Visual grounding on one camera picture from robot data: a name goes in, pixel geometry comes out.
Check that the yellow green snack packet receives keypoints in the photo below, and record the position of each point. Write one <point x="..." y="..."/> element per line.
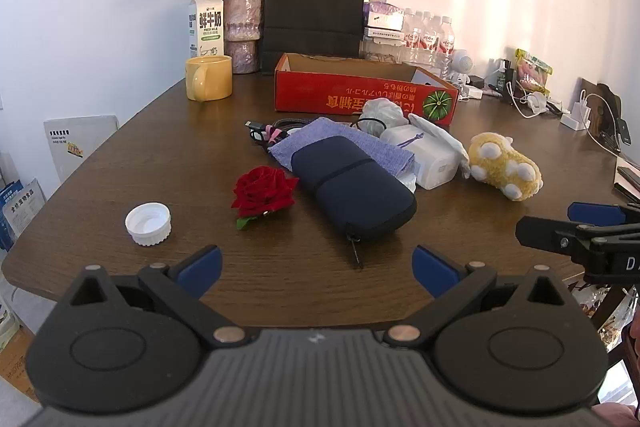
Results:
<point x="534" y="69"/>

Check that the purple tissue pack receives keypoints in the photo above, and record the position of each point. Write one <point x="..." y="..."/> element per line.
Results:
<point x="382" y="9"/>

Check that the white wet wipes pack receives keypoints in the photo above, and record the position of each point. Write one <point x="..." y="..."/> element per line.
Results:
<point x="440" y="133"/>

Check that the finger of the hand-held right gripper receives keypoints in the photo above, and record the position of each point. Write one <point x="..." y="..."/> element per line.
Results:
<point x="597" y="213"/>
<point x="550" y="234"/>

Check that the white milk carton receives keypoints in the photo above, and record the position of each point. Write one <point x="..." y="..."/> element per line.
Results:
<point x="206" y="24"/>

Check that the flat white carton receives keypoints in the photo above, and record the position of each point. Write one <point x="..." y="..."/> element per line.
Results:
<point x="384" y="34"/>

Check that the clear plastic bag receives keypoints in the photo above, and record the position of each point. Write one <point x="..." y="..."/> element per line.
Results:
<point x="382" y="112"/>

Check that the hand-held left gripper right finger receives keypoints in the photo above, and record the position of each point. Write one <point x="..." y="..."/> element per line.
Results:
<point x="432" y="274"/>

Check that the red artificial rose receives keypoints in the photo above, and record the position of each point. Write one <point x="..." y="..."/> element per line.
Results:
<point x="262" y="192"/>

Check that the white paper bag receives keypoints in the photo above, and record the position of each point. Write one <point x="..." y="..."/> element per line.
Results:
<point x="75" y="147"/>

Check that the clear jar of seeds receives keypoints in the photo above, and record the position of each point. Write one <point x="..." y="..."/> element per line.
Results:
<point x="381" y="51"/>

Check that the purple glazed vase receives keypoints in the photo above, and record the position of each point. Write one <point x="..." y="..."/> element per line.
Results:
<point x="242" y="27"/>

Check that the red cardboard box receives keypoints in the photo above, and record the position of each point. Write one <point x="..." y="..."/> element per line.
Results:
<point x="325" y="92"/>

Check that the purple knitted cloth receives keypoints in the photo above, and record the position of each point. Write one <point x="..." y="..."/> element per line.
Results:
<point x="320" y="132"/>

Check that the white bottle cap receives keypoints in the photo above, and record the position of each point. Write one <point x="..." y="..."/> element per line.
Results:
<point x="147" y="224"/>

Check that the yellow mug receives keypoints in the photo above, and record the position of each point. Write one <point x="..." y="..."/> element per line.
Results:
<point x="210" y="77"/>

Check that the yellow plush toy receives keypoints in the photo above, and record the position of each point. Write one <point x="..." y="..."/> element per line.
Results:
<point x="505" y="167"/>

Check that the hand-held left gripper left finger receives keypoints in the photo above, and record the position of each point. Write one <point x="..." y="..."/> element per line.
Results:
<point x="202" y="269"/>

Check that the black flat device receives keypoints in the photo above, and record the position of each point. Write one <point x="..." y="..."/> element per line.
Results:
<point x="629" y="182"/>

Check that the white round speaker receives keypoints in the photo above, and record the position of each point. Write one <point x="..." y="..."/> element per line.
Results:
<point x="462" y="64"/>

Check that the navy zip pouch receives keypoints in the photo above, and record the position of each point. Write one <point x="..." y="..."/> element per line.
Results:
<point x="350" y="187"/>

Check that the dark small bottle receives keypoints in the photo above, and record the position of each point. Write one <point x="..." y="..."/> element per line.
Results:
<point x="504" y="77"/>

